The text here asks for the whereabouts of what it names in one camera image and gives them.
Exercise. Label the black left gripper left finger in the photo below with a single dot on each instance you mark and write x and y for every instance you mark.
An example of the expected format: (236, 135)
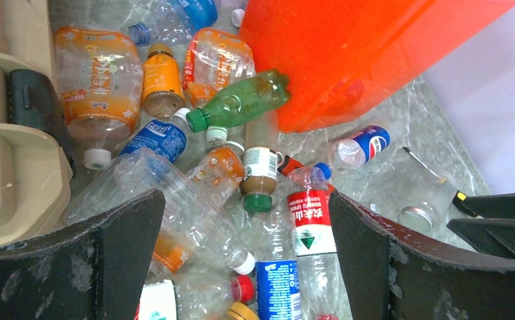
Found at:
(93, 269)

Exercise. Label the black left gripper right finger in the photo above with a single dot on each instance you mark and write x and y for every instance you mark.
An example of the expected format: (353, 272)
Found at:
(393, 272)

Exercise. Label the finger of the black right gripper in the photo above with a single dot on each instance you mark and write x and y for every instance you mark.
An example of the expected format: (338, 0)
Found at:
(487, 206)
(488, 236)

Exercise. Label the large clear jar bottle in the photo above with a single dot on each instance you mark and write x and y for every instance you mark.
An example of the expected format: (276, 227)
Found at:
(424, 205)

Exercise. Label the red label bottle red cap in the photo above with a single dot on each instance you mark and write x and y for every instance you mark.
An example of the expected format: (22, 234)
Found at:
(193, 296)

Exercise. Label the red label water bottle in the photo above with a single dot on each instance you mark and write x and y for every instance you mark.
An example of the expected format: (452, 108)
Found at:
(319, 267)

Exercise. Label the blue label water bottle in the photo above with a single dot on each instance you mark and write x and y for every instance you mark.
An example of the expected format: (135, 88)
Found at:
(276, 268)

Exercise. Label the pepsi bottle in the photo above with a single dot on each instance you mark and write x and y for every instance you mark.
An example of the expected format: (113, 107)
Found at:
(359, 147)

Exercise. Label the brown tea bottle green cap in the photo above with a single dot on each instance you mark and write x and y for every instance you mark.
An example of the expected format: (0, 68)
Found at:
(260, 162)

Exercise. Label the green plastic bottle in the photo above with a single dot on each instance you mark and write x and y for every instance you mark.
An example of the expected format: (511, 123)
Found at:
(242, 101)

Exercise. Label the orange plastic bin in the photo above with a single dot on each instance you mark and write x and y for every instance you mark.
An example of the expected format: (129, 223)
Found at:
(345, 57)

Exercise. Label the large clear crushed bottle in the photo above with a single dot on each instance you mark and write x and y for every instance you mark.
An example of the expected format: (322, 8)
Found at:
(127, 177)

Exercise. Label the tan plastic toolbox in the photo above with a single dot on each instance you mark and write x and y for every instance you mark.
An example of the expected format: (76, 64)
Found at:
(36, 152)

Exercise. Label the clear bottle orange label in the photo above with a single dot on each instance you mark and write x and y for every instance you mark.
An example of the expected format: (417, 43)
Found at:
(220, 172)

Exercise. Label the blue label crushed bottle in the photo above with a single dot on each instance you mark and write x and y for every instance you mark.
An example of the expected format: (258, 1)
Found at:
(165, 138)

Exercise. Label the small orange juice bottle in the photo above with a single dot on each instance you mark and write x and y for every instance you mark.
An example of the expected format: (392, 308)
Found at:
(162, 93)

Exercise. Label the large orange label bottle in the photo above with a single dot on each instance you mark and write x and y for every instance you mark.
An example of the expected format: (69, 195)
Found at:
(99, 74)

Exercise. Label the crushed orange label bottle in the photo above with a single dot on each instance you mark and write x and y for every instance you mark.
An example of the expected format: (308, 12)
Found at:
(214, 59)

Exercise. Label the clear bottle blue label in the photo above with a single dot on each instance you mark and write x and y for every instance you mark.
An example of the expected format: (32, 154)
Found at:
(173, 22)

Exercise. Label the yellow handle screwdriver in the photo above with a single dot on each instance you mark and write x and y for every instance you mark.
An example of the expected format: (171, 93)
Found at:
(443, 183)

